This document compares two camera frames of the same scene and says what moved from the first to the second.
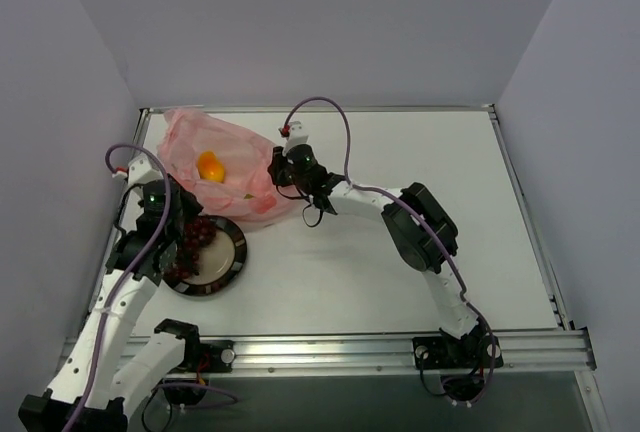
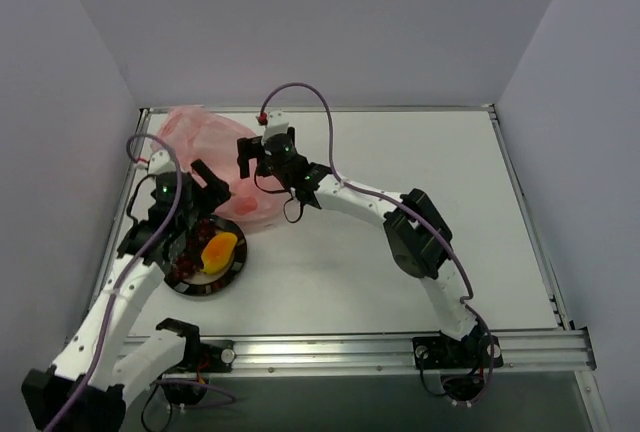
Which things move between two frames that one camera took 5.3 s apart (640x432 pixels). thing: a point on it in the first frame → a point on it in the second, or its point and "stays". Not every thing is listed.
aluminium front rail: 559,352 stays
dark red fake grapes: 198,232 stays
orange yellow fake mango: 209,167 → 217,253
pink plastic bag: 227,171 stays
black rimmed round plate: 220,264 stays
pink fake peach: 265,204 → 245,205
